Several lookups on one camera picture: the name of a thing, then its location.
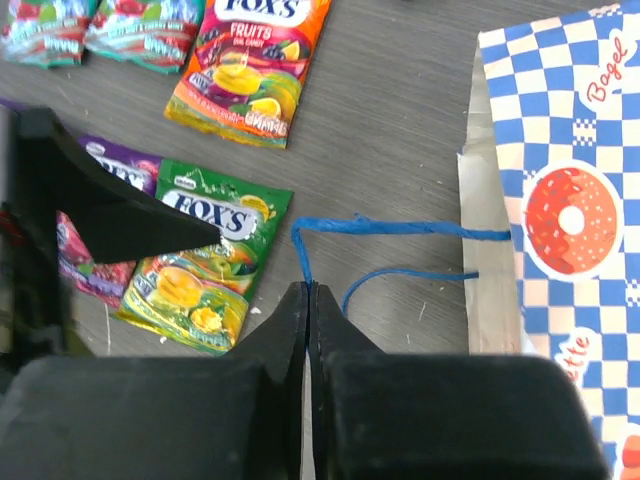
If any orange snack packet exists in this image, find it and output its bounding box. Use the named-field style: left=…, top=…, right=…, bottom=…
left=165, top=0, right=331, bottom=148

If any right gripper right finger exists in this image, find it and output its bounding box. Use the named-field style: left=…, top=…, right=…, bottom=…
left=307, top=284, right=608, bottom=479

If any green tea snack packet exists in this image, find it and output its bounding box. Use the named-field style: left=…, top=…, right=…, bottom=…
left=114, top=159, right=293, bottom=354

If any checkered paper bag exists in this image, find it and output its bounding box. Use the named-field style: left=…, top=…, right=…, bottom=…
left=453, top=1, right=639, bottom=479

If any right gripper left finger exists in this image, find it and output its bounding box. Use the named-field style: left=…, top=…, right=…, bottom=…
left=1, top=283, right=308, bottom=479

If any pink snack packet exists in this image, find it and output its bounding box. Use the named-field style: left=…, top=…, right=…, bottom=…
left=55, top=133, right=164, bottom=310

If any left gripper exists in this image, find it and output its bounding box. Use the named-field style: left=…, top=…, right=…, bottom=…
left=1, top=107, right=221, bottom=380

